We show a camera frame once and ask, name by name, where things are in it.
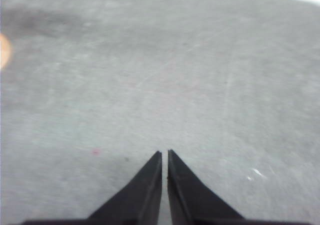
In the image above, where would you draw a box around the black image-right right gripper right finger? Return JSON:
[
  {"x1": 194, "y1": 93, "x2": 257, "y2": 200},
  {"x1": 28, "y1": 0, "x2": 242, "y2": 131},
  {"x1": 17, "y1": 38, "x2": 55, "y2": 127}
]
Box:
[{"x1": 167, "y1": 149, "x2": 312, "y2": 225}]

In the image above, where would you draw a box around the black image-right right gripper left finger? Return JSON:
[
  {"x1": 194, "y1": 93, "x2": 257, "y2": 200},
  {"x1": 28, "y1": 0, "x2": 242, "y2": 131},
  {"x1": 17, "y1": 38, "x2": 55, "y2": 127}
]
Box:
[{"x1": 22, "y1": 151, "x2": 162, "y2": 225}]

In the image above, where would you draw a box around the wooden mug tree stand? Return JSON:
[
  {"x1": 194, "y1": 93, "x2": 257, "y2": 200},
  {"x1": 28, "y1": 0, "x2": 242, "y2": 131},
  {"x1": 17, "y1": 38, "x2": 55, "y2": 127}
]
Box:
[{"x1": 0, "y1": 33, "x2": 12, "y2": 70}]

